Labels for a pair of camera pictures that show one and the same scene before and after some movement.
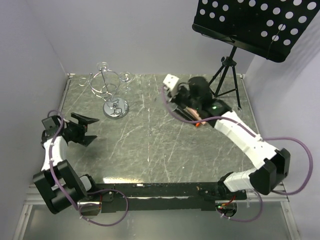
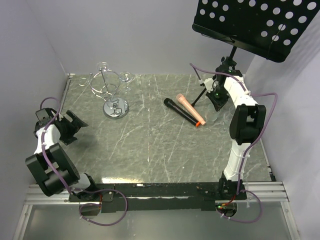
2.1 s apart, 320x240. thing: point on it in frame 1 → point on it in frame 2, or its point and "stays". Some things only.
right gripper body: [183, 97] → [218, 91]
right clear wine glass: [126, 77] stays
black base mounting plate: [160, 197] stays
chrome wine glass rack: [104, 85] stays
